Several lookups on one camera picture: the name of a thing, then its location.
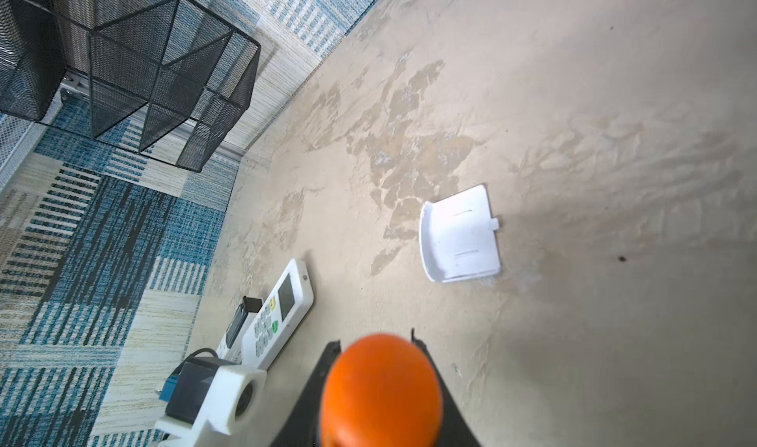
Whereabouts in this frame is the black wire mesh shelf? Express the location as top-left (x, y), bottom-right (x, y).
top-left (1, 0), bottom-right (261, 172)

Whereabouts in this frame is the orange black handle screwdriver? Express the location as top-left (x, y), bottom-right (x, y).
top-left (319, 334), bottom-right (444, 446)

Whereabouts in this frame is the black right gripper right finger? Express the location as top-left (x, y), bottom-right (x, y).
top-left (410, 329), bottom-right (481, 447)

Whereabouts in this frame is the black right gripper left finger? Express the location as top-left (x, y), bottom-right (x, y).
top-left (270, 340), bottom-right (342, 447)

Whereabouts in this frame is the white remote control middle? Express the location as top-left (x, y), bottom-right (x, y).
top-left (241, 259), bottom-right (315, 371)

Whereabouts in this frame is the slim white remote black screen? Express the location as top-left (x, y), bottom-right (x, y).
top-left (216, 296), bottom-right (263, 363)

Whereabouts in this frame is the white battery cover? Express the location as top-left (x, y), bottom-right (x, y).
top-left (419, 184), bottom-right (502, 283)

